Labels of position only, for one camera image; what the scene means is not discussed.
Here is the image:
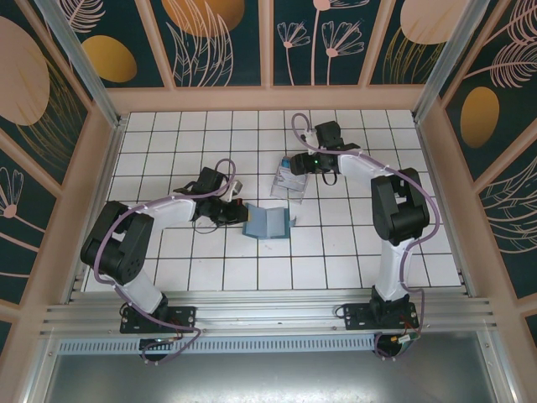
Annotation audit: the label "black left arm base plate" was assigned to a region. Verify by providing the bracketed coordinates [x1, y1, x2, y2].
[120, 306, 197, 335]

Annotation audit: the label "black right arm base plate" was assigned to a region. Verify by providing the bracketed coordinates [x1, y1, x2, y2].
[343, 302, 419, 332]

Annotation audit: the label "dark panel with pale disc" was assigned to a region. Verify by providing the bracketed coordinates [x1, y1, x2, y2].
[368, 0, 465, 87]

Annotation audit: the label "dark panel pink flower outline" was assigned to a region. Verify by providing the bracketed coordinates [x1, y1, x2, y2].
[0, 125, 59, 306]

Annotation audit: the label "slotted grey cable duct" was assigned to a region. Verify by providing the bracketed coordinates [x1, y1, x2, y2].
[56, 338, 377, 354]

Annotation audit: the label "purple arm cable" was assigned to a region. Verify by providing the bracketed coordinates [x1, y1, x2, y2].
[291, 112, 441, 362]
[92, 157, 237, 365]

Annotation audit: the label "small green circuit board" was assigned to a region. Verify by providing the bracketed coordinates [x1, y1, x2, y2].
[393, 332, 421, 348]

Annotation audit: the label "dark panel pink feather leaves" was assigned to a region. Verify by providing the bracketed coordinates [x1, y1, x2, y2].
[477, 154, 537, 301]

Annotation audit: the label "grey metal shelf panel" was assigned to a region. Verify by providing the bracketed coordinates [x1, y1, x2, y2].
[24, 331, 521, 403]

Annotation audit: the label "aluminium mounting rail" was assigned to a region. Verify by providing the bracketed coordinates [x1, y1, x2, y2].
[38, 288, 500, 342]

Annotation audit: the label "dark panel with pink flowers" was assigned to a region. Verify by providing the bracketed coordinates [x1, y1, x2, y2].
[272, 0, 389, 87]

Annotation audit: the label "dark panel small orange oval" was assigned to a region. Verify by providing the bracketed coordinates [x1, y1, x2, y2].
[62, 0, 165, 89]

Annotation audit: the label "blue card holder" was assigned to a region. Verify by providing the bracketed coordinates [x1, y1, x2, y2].
[242, 201, 299, 241]

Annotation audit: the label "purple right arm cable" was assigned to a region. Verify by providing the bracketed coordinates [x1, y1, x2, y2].
[291, 112, 441, 362]

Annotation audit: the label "dark panel orange oval feathers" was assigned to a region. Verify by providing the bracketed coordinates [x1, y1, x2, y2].
[438, 0, 537, 184]

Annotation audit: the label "aluminium corner post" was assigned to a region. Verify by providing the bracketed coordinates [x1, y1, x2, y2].
[413, 0, 490, 123]
[35, 0, 127, 127]

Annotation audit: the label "dark panel large pale oval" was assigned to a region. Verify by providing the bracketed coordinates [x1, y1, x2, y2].
[0, 0, 92, 186]

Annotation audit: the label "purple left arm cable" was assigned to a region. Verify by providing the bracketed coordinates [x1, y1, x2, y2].
[92, 157, 237, 365]

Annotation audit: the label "dark panel orange disc leaves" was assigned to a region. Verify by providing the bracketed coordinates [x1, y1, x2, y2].
[149, 0, 264, 89]

